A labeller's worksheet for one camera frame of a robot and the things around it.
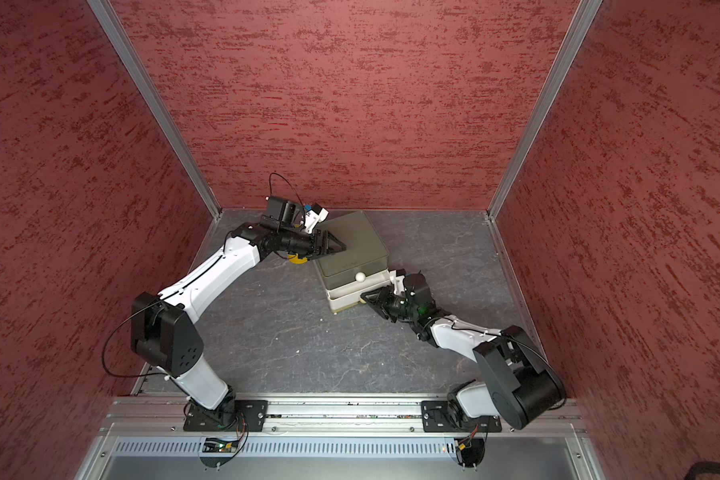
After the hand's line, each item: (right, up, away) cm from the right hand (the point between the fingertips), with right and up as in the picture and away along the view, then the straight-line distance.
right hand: (361, 304), depth 84 cm
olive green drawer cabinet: (0, +11, -4) cm, 12 cm away
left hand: (-7, +14, -4) cm, 16 cm away
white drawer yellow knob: (-4, +3, -1) cm, 5 cm away
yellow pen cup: (-26, +11, +24) cm, 37 cm away
